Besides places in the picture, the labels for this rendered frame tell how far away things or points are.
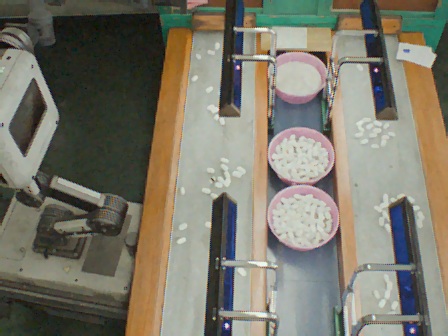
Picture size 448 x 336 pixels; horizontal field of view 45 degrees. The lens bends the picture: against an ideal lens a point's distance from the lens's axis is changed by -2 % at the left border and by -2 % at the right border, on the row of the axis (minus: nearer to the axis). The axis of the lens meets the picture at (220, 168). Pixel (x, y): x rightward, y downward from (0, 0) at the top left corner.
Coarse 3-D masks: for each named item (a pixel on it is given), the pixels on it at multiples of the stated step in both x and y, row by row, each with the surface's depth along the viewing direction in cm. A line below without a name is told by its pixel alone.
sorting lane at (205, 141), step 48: (192, 48) 257; (192, 96) 241; (192, 144) 226; (240, 144) 225; (192, 192) 213; (240, 192) 213; (192, 240) 202; (240, 240) 201; (192, 288) 191; (240, 288) 191
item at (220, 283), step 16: (224, 192) 169; (224, 208) 166; (224, 224) 164; (224, 240) 161; (224, 256) 158; (208, 272) 161; (224, 272) 156; (208, 288) 157; (224, 288) 154; (208, 304) 154; (224, 304) 152; (208, 320) 151; (224, 320) 149
